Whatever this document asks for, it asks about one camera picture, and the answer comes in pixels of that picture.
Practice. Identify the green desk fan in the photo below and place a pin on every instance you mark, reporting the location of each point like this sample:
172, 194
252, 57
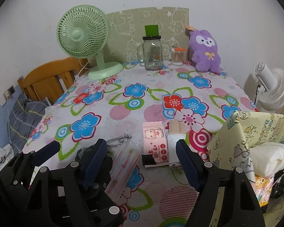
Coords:
78, 33

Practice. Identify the white standing fan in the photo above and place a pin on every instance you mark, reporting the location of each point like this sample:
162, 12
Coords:
274, 89

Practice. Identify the cotton swab jar orange lid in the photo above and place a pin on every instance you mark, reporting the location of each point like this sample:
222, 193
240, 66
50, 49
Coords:
177, 58

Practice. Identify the white wall socket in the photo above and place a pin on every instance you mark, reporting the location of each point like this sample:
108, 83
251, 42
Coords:
7, 96

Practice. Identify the yellow printed fabric box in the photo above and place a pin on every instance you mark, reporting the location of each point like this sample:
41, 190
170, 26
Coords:
229, 144

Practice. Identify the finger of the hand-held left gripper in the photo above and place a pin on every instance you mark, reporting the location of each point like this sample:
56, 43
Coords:
101, 201
47, 149

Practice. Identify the white cotton pack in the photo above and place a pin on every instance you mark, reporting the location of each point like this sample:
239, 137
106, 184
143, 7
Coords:
272, 158

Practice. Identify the clear bag of masks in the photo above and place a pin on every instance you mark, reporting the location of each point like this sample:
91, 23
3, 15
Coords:
125, 163

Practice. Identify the small white tube packet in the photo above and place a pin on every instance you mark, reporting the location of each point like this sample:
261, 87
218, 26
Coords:
176, 144

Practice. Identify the dark wall socket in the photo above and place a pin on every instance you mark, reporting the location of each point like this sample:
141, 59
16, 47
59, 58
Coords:
11, 89

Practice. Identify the black plastic bag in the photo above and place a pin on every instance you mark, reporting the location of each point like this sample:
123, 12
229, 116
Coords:
279, 184

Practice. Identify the glass jar with green lid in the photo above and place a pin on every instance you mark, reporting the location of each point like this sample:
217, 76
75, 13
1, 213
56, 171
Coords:
152, 56

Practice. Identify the purple plush bunny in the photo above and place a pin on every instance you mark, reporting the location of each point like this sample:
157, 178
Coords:
206, 56

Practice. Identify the pink wipes packet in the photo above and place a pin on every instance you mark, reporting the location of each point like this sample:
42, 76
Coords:
155, 134

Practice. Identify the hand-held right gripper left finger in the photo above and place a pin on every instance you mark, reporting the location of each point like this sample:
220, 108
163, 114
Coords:
94, 163

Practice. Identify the grey plaid pillow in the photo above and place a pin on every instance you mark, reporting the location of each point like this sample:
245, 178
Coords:
23, 118

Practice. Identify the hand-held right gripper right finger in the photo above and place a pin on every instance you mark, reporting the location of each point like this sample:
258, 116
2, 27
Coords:
188, 163

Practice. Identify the green printed board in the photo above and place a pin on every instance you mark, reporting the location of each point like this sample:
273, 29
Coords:
132, 21

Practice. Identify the white crumpled cloth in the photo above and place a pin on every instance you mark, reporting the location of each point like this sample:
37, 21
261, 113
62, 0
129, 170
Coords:
3, 153

